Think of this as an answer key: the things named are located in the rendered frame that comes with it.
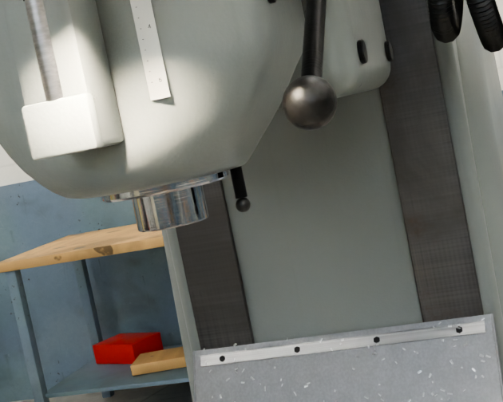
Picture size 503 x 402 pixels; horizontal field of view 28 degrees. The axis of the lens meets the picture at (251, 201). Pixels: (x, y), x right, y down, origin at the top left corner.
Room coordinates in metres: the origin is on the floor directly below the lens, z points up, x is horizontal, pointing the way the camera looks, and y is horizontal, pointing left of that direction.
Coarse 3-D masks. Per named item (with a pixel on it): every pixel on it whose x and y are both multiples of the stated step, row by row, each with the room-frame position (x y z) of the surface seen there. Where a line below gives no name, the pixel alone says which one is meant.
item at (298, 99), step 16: (320, 0) 0.60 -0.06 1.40; (320, 16) 0.59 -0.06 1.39; (304, 32) 0.59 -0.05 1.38; (320, 32) 0.58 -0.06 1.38; (304, 48) 0.57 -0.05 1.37; (320, 48) 0.57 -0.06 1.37; (304, 64) 0.56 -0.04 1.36; (320, 64) 0.56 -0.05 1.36; (304, 80) 0.54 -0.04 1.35; (320, 80) 0.54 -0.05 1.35; (288, 96) 0.54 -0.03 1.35; (304, 96) 0.53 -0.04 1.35; (320, 96) 0.53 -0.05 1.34; (336, 96) 0.54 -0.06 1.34; (288, 112) 0.54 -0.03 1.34; (304, 112) 0.53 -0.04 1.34; (320, 112) 0.53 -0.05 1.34; (304, 128) 0.54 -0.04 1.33
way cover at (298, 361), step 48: (336, 336) 1.01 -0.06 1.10; (384, 336) 0.99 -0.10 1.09; (432, 336) 0.97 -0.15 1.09; (480, 336) 0.96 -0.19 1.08; (240, 384) 1.02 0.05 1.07; (288, 384) 1.00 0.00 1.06; (336, 384) 0.99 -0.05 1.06; (384, 384) 0.97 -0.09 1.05; (432, 384) 0.95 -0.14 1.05; (480, 384) 0.94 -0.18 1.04
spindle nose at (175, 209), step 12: (168, 192) 0.64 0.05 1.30; (180, 192) 0.64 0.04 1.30; (192, 192) 0.64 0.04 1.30; (144, 204) 0.64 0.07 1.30; (156, 204) 0.64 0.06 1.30; (168, 204) 0.64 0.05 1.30; (180, 204) 0.64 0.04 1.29; (192, 204) 0.64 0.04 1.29; (204, 204) 0.65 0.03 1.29; (144, 216) 0.64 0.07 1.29; (156, 216) 0.64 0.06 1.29; (168, 216) 0.64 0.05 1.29; (180, 216) 0.64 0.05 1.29; (192, 216) 0.64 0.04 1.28; (204, 216) 0.65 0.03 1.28; (144, 228) 0.64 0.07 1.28; (156, 228) 0.64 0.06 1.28; (168, 228) 0.64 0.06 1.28
